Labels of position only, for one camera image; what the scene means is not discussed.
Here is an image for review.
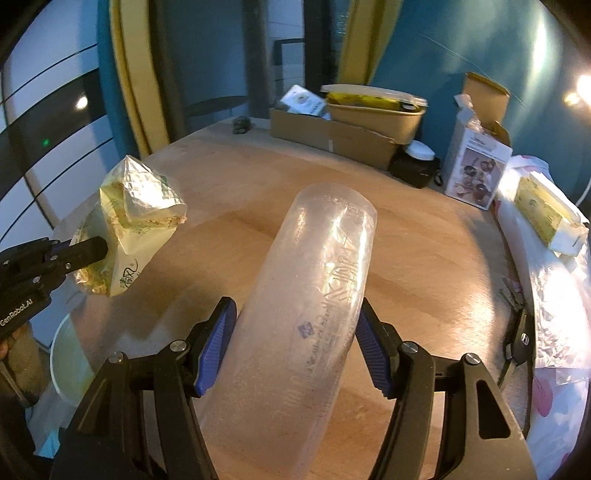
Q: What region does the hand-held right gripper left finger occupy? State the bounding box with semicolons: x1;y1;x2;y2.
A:
48;296;238;480

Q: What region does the dark round side table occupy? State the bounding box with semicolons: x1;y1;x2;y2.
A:
182;95;248;122

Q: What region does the white carton with pictures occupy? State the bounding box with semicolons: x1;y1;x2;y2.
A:
444;71;513;211

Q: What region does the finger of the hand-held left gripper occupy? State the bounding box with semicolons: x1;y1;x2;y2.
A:
48;235;110;274

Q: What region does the teal curtain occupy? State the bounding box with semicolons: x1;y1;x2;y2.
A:
95;0;153;160

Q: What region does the flat cardboard box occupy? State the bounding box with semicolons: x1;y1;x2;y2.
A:
269;107;400;171

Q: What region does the white round bin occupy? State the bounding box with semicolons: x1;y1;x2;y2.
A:
50;316;100;408

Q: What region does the beige takeaway container with lid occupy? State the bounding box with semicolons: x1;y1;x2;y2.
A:
320;84;429;145

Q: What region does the yellow curtain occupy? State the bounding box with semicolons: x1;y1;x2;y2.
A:
337;0;399;86
108;0;186;157

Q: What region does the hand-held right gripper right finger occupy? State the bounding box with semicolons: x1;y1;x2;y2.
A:
355;298;539;480

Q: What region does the black device with white cap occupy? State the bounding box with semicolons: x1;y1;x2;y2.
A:
390;141;442;189

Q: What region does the floral printed cloth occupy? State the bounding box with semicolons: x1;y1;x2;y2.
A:
525;364;591;480

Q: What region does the clear plastic bag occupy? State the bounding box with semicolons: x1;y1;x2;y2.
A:
494;156;591;371

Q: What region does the yellow tissue pack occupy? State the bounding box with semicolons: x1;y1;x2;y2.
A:
513;171;590;256

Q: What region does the white booklet box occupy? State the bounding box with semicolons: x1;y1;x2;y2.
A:
278;84;331;120

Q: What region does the white and black wardrobe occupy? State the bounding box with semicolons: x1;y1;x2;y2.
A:
0;18;116;252

